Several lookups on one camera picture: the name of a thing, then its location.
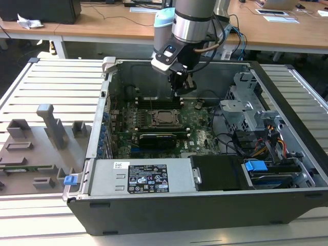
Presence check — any metal socket cover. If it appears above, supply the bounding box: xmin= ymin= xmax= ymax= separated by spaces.
xmin=152 ymin=109 xmax=183 ymax=128

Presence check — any silver-topped CPU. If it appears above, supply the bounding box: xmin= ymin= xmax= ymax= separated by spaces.
xmin=156 ymin=111 xmax=178 ymax=125

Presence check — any black RAM slot row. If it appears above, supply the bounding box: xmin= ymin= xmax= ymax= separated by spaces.
xmin=135 ymin=97 xmax=184 ymax=110
xmin=137 ymin=127 xmax=190 ymax=140

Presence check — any CPU socket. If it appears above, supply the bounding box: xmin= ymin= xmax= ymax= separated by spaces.
xmin=150 ymin=109 xmax=185 ymax=129

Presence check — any white paper sheet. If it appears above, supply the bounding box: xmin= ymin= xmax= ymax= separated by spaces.
xmin=129 ymin=7 xmax=165 ymax=14
xmin=263 ymin=15 xmax=300 ymax=24

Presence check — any silver disk bay cage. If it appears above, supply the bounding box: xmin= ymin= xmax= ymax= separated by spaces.
xmin=219 ymin=71 xmax=285 ymax=134

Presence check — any green motherboard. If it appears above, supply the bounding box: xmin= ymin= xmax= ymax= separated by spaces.
xmin=109 ymin=98 xmax=221 ymax=159

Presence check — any black graphics card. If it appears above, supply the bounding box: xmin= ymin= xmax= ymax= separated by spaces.
xmin=138 ymin=132 xmax=178 ymax=151

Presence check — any wooden desk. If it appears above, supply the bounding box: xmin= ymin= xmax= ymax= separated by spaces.
xmin=0 ymin=0 xmax=328 ymax=62

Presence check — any white tablet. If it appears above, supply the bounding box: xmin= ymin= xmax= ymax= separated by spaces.
xmin=255 ymin=9 xmax=291 ymax=16

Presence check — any silver laptop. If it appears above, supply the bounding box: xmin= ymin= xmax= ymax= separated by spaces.
xmin=257 ymin=0 xmax=300 ymax=10

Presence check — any black plastic shroud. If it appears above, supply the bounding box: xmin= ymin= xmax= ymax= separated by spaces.
xmin=191 ymin=155 xmax=254 ymax=192

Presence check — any hard disk in blue carrier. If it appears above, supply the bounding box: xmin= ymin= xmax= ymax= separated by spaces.
xmin=243 ymin=158 xmax=296 ymax=190

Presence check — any grey power supply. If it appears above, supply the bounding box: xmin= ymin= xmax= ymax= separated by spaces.
xmin=88 ymin=158 xmax=198 ymax=199

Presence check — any black and grey PC case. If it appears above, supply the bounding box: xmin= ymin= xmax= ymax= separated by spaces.
xmin=67 ymin=56 xmax=328 ymax=236

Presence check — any black computer tower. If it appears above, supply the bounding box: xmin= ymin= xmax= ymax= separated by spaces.
xmin=0 ymin=0 xmax=82 ymax=25

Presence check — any crumpled white paper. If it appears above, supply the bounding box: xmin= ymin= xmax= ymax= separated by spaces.
xmin=16 ymin=13 xmax=45 ymax=30

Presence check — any blue case latch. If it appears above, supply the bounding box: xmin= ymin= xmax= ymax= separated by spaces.
xmin=63 ymin=175 xmax=78 ymax=187

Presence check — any brown parts rack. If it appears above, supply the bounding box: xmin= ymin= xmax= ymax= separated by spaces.
xmin=0 ymin=104 xmax=93 ymax=196

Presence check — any green RAM stick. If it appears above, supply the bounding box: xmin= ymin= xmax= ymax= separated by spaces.
xmin=0 ymin=165 xmax=53 ymax=173

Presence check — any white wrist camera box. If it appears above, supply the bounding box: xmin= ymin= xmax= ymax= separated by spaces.
xmin=150 ymin=45 xmax=185 ymax=75

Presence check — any blue cable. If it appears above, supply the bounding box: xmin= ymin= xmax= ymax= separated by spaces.
xmin=232 ymin=25 xmax=249 ymax=61

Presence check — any grey case handle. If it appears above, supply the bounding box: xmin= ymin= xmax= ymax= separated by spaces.
xmin=101 ymin=56 xmax=118 ymax=75

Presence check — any coloured wire bundle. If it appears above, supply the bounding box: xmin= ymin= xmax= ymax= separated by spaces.
xmin=252 ymin=122 xmax=289 ymax=159

